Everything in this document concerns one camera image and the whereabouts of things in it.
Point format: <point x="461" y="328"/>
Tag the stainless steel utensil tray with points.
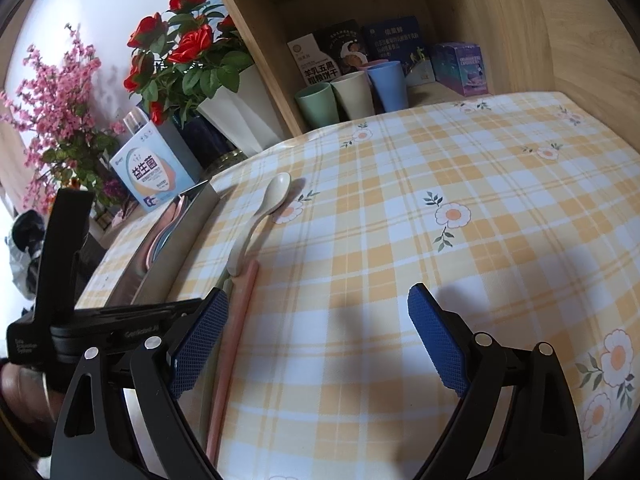
<point x="156" y="285"/>

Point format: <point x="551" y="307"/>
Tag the blue plastic cup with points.
<point x="389" y="82"/>

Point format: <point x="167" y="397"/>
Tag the green chopstick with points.
<point x="208" y="376"/>

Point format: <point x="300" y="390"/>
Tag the beige plastic spoon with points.
<point x="274" y="196"/>

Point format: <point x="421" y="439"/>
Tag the wooden shelf cabinet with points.
<point x="587" y="49"/>

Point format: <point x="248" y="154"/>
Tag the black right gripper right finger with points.
<point x="540" y="438"/>

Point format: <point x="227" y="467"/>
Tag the person's left hand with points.
<point x="28" y="412"/>

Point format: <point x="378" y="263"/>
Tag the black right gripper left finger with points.
<point x="94" y="437"/>

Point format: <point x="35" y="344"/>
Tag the dark blue gift box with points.
<point x="205" y="141"/>

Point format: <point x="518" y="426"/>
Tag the dark snack box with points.
<point x="329" y="52"/>

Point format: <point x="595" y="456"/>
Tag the red artificial roses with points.
<point x="182" y="57"/>

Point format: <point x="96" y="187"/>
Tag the pink artificial blossoms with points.
<point x="68" y="147"/>

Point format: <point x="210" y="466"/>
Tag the gold embossed tray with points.
<point x="223" y="162"/>

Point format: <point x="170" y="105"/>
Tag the beige plastic cup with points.
<point x="354" y="94"/>

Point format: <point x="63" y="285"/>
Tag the yellow plaid floral tablecloth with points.
<point x="519" y="212"/>

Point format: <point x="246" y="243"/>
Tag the pink plastic spoon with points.
<point x="176" y="210"/>

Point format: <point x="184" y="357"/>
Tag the green plastic cup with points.
<point x="318" y="105"/>

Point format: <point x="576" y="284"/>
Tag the pink chopstick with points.
<point x="140" y="268"/>
<point x="242" y="289"/>

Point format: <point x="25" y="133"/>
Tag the purple box on shelf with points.
<point x="460" y="67"/>

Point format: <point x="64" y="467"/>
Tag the light blue probiotics box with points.
<point x="156" y="165"/>

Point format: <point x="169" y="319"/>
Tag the white flower pot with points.
<point x="247" y="118"/>

